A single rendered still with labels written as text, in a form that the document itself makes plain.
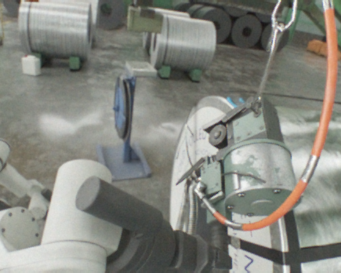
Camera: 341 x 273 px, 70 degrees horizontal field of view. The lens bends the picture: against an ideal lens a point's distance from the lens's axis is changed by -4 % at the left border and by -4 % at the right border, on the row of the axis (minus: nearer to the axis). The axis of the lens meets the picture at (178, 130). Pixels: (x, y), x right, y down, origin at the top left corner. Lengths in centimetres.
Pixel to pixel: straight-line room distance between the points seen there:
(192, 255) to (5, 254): 23
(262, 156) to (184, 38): 527
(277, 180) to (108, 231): 30
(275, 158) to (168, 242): 26
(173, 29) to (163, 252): 548
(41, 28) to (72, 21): 59
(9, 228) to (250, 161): 38
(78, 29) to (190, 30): 228
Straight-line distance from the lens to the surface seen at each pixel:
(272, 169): 49
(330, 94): 37
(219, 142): 65
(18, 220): 36
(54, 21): 564
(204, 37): 585
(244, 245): 84
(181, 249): 37
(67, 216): 28
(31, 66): 544
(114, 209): 26
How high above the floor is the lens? 167
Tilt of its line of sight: 27 degrees down
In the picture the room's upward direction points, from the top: 11 degrees clockwise
